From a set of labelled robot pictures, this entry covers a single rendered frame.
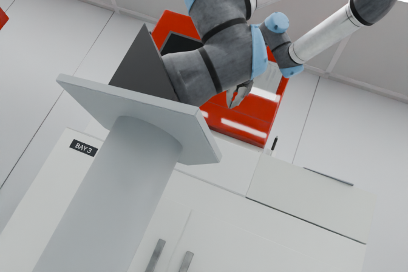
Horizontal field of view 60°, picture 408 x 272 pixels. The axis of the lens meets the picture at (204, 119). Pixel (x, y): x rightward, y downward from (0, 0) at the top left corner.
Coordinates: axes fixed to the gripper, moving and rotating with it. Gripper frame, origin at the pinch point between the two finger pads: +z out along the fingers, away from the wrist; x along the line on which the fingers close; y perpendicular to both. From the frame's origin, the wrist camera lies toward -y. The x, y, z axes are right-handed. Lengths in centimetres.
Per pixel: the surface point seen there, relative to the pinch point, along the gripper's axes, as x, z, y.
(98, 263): 5, 58, -41
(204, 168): -0.6, 25.4, -4.0
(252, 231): -20.1, 37.2, -4.0
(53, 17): 258, -132, 207
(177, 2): 111, -164, 160
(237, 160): -9.0, 19.4, -4.0
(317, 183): -33.1, 17.2, -4.0
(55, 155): 44, 39, -4
